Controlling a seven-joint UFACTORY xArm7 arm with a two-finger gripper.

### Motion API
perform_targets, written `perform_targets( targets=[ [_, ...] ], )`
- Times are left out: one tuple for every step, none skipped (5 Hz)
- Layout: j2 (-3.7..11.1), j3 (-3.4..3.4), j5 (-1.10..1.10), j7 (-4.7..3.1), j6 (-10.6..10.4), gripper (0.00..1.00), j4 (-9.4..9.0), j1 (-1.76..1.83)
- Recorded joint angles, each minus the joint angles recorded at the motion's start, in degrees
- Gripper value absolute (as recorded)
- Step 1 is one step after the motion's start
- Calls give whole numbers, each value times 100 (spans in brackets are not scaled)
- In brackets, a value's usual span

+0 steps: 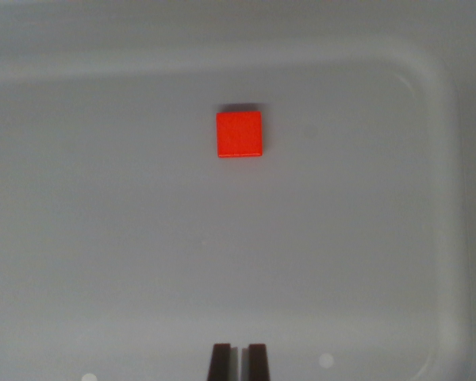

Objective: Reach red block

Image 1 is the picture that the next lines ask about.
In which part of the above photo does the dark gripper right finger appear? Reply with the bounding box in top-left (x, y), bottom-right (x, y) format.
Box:
top-left (241, 343), bottom-right (272, 381)

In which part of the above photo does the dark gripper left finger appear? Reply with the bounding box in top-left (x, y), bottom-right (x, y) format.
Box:
top-left (207, 342), bottom-right (239, 381)

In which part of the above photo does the red cube block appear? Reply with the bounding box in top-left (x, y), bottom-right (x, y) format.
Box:
top-left (215, 110), bottom-right (265, 159)

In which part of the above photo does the white plastic bin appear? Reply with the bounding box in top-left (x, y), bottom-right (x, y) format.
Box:
top-left (0, 0), bottom-right (476, 381)

